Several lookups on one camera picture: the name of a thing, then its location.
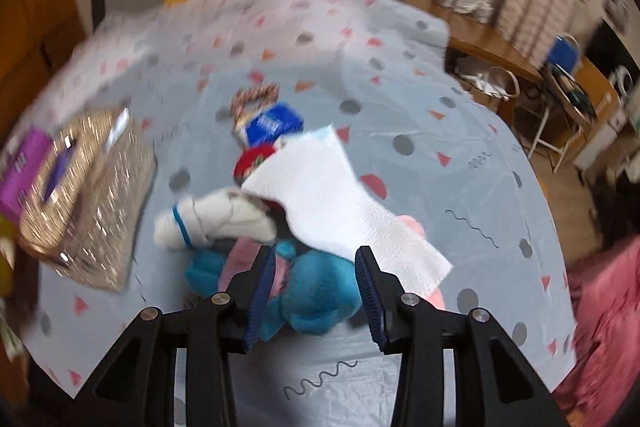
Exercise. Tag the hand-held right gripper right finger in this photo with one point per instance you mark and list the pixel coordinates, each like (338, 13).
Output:
(372, 302)

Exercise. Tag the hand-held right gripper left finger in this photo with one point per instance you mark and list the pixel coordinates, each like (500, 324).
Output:
(262, 294)

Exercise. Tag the blue plush toy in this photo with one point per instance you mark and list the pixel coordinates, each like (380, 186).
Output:
(320, 294)

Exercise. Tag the pink towel blue band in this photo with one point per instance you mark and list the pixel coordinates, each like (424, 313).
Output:
(411, 227)

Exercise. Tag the white paper towel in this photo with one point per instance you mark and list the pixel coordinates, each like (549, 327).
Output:
(320, 192)

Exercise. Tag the red plush toy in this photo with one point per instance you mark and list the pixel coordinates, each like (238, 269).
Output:
(250, 162)

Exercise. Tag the pink cloth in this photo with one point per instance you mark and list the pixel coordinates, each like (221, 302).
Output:
(240, 262)

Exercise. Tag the white rolled towel blue band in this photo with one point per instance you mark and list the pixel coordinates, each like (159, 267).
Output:
(220, 217)

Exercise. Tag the blue tissue packet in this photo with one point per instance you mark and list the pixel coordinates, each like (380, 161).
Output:
(272, 124)

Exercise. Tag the patterned light blue sheet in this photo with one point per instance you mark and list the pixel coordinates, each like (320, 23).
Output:
(400, 107)

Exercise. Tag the pink blanket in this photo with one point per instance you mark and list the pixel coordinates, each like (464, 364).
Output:
(605, 317)

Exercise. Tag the purple packet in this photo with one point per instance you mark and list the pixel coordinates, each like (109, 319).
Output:
(20, 177)

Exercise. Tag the wooden desk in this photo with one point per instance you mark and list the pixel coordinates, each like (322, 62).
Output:
(490, 42)

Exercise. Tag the orange wooden cabinet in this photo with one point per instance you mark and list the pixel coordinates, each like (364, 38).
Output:
(35, 32)

